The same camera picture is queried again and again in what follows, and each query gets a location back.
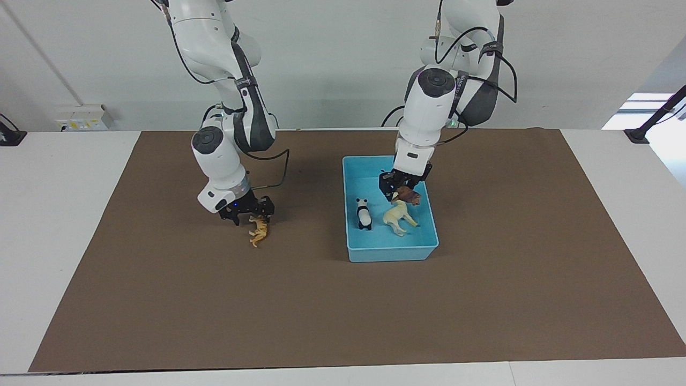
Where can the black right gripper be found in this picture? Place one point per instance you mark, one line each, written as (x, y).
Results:
(251, 206)

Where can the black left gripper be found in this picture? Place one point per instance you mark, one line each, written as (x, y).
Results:
(402, 178)

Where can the orange striped tiger toy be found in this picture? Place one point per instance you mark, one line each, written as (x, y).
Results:
(260, 231)

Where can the brown lion toy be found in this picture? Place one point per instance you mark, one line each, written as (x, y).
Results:
(407, 195)

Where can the cream horse toy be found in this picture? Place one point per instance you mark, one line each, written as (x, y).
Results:
(397, 217)

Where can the black and white panda toy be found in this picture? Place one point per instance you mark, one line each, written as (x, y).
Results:
(364, 213)

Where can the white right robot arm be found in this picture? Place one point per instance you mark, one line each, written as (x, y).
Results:
(225, 107)

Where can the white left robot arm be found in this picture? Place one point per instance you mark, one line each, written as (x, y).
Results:
(445, 91)

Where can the light blue storage box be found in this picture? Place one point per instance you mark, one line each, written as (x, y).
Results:
(391, 236)

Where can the brown table mat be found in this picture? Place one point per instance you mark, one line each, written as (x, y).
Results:
(343, 311)

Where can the black table clamp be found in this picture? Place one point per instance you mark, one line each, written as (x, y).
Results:
(9, 134)

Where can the white wall socket box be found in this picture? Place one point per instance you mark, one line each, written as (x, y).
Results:
(83, 118)

